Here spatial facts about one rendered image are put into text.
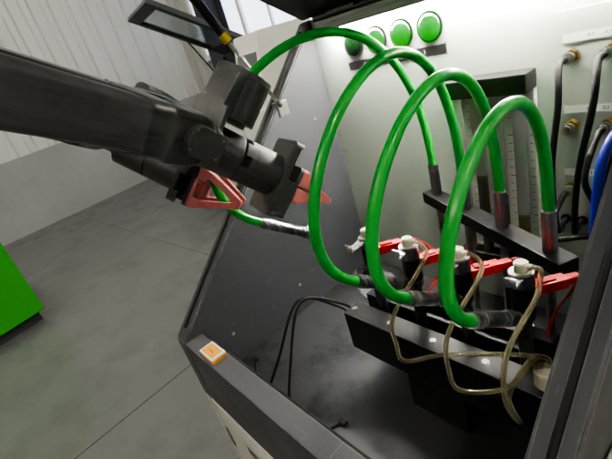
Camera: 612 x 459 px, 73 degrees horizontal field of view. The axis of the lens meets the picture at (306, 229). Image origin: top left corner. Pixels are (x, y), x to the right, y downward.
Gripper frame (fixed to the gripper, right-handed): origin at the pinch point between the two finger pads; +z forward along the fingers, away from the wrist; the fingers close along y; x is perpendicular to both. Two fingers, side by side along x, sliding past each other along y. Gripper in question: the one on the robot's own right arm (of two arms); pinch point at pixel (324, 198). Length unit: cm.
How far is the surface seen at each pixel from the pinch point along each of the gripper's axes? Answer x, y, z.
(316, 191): -11.2, 0.2, -8.3
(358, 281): -10.7, -8.0, 3.2
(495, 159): -12.6, 14.3, 14.5
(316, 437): -12.0, -29.7, 7.0
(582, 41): -13.2, 34.0, 19.1
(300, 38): 7.6, 19.6, -10.3
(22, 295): 302, -158, -24
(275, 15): 526, 207, 135
